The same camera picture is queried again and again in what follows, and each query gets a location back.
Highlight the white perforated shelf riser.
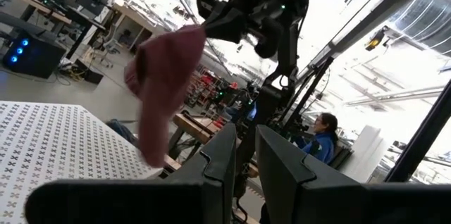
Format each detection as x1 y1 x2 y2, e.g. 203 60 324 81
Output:
0 100 165 224

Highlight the black floor box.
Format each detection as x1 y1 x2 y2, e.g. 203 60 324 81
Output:
73 58 105 85

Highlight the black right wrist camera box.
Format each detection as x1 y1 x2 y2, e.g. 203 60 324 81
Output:
195 0 222 21

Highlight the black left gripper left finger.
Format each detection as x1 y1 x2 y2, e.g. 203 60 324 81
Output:
24 123 237 224

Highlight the dark office chair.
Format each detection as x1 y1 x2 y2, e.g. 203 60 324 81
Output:
328 141 354 171

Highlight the wooden workbench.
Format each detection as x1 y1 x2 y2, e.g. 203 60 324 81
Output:
168 112 226 161

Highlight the red storage shelving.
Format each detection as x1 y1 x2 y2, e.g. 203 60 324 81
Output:
185 67 240 109

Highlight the black computer tower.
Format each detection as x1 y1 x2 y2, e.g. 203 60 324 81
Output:
2 30 67 80

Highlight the wooden office desk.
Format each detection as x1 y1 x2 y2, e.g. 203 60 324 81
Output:
0 0 106 61

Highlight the black rig frame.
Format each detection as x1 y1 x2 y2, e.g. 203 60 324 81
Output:
281 0 451 183

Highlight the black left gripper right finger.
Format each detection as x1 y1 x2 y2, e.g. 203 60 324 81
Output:
255 124 451 224

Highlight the grey office chair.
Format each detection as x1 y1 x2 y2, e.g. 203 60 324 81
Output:
94 23 121 69

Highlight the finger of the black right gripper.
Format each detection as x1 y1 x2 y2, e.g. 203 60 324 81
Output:
206 23 247 44
203 7 246 33

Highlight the person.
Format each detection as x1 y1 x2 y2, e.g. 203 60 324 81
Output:
294 112 340 166

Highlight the yellow black frame fixture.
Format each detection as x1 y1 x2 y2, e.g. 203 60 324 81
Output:
364 27 388 52

